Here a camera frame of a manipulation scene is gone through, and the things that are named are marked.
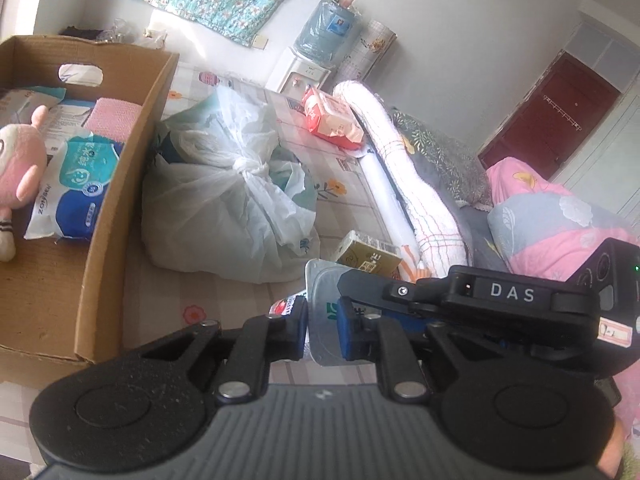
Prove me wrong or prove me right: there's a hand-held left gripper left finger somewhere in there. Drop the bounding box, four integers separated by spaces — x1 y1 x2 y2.
135 296 310 405

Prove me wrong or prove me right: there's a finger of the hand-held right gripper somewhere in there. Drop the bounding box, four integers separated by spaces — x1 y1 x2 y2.
336 266 454 321

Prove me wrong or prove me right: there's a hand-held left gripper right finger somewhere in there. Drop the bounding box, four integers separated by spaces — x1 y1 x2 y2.
336 296 496 405

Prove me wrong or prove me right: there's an orange striped doll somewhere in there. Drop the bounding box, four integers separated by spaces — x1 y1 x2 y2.
397 244 426 281

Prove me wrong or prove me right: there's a white yogurt cup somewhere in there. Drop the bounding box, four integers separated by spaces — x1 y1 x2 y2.
270 257 381 367

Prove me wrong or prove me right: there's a brown cardboard box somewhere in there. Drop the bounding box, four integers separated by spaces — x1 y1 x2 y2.
0 35 180 366

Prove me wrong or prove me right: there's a blue wet wipes pack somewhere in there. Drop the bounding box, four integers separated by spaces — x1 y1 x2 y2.
24 129 125 241

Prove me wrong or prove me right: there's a pink sponge cloth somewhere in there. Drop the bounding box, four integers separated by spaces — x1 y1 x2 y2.
82 97 144 142

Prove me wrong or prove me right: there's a pink plush toy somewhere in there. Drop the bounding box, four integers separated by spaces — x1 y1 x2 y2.
0 105 49 263

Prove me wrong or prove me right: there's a white teal-edged pack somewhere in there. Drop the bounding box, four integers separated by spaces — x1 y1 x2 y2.
0 87 67 129

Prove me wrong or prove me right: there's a grey bed sheet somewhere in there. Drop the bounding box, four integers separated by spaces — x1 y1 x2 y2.
415 160 516 271

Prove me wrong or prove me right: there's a pink patchwork blanket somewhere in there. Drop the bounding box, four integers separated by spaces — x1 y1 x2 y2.
485 156 640 282

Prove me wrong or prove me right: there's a white padded roll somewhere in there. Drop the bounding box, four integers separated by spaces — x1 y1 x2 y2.
360 152 419 256

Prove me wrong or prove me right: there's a grey leaf-print pillow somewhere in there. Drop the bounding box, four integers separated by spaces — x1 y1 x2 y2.
390 107 494 211

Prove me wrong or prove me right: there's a white tied plastic bag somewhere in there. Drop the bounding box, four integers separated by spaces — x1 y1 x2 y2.
140 85 321 284

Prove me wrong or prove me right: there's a white rolled quilt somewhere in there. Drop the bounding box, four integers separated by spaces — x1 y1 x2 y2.
332 80 474 276

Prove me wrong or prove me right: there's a red wet wipes pack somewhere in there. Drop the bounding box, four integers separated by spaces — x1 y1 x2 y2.
301 86 366 150

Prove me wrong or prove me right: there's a dark red door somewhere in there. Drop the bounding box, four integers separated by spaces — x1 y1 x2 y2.
477 50 621 181

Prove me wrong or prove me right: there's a white hook rack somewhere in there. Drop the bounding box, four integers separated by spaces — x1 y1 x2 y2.
542 94 584 131

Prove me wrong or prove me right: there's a white water dispenser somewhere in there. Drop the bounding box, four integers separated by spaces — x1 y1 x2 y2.
265 52 334 101

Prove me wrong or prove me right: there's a rolled printed mat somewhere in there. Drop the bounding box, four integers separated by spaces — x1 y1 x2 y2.
340 20 399 84

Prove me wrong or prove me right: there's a blue water jug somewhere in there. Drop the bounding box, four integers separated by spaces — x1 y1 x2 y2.
294 0 362 61

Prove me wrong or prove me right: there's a clear plastic bag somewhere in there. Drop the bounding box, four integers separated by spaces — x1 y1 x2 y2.
100 17 171 51

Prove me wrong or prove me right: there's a dark cloth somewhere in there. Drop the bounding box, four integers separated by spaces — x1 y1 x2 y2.
60 25 101 41

